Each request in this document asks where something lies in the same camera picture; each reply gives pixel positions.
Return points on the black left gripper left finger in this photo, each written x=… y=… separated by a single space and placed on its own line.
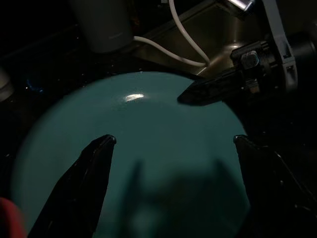
x=74 y=205

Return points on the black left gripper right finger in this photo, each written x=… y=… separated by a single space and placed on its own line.
x=277 y=203

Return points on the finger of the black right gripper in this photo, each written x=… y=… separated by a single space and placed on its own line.
x=223 y=80
x=210 y=95

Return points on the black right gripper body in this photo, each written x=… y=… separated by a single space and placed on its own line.
x=250 y=59

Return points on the teal plate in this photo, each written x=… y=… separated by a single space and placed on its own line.
x=161 y=129

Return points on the stainless steel sink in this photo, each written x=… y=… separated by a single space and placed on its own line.
x=223 y=37

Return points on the pink plate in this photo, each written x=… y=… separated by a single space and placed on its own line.
x=11 y=220

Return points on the grey water filter canister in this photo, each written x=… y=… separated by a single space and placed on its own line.
x=104 y=24

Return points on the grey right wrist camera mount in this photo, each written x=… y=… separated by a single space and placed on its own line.
x=278 y=37

